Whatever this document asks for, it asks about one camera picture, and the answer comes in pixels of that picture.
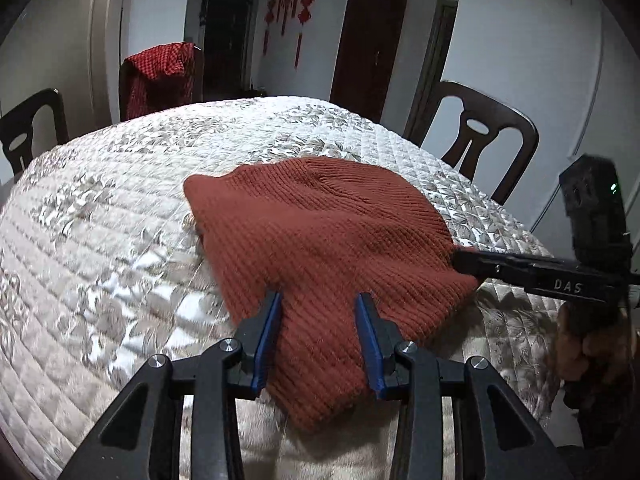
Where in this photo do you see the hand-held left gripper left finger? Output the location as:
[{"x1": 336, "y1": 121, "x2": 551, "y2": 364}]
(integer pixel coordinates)
[{"x1": 59, "y1": 290, "x2": 284, "y2": 480}]

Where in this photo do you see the dark wooden chair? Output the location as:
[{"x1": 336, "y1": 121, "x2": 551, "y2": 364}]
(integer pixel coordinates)
[
  {"x1": 0, "y1": 88, "x2": 70, "y2": 185},
  {"x1": 118, "y1": 42, "x2": 206, "y2": 122},
  {"x1": 404, "y1": 80, "x2": 540, "y2": 207}
]

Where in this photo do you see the rust red knit sweater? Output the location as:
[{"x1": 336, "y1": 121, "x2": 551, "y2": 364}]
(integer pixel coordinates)
[{"x1": 183, "y1": 156, "x2": 482, "y2": 434}]

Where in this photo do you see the person's right forearm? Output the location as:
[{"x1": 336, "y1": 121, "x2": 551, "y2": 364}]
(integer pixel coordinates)
[{"x1": 562, "y1": 380, "x2": 640, "y2": 466}]

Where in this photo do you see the person's right hand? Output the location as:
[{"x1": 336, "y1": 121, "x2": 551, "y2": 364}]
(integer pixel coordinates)
[{"x1": 554, "y1": 305, "x2": 637, "y2": 402}]

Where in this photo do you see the long red knot wall ornament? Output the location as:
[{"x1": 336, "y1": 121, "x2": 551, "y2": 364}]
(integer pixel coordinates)
[{"x1": 294, "y1": 0, "x2": 321, "y2": 69}]

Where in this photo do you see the grey refrigerator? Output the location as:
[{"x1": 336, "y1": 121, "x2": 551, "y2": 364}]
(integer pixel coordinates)
[{"x1": 87, "y1": 0, "x2": 132, "y2": 128}]

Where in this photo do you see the red checked cloth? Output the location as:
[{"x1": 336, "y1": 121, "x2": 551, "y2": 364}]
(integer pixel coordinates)
[{"x1": 122, "y1": 42, "x2": 197, "y2": 122}]

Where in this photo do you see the dark open doorway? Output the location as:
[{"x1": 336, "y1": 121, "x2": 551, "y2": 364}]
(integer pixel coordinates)
[{"x1": 198, "y1": 0, "x2": 263, "y2": 102}]

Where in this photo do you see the brown wooden door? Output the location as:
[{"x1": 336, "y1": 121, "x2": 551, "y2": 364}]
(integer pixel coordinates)
[{"x1": 329, "y1": 0, "x2": 409, "y2": 125}]

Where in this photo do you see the white quilted floral blanket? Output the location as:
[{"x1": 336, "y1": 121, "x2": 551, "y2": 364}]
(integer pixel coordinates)
[{"x1": 0, "y1": 96, "x2": 565, "y2": 480}]

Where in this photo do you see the grey framed door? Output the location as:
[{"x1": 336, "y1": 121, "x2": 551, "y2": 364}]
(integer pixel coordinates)
[{"x1": 403, "y1": 0, "x2": 459, "y2": 143}]

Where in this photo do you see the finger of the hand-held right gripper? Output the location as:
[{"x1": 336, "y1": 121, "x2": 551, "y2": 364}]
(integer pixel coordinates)
[{"x1": 451, "y1": 250, "x2": 538, "y2": 287}]

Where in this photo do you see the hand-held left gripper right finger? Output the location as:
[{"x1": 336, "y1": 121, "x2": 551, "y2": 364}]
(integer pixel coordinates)
[{"x1": 354, "y1": 292, "x2": 576, "y2": 480}]

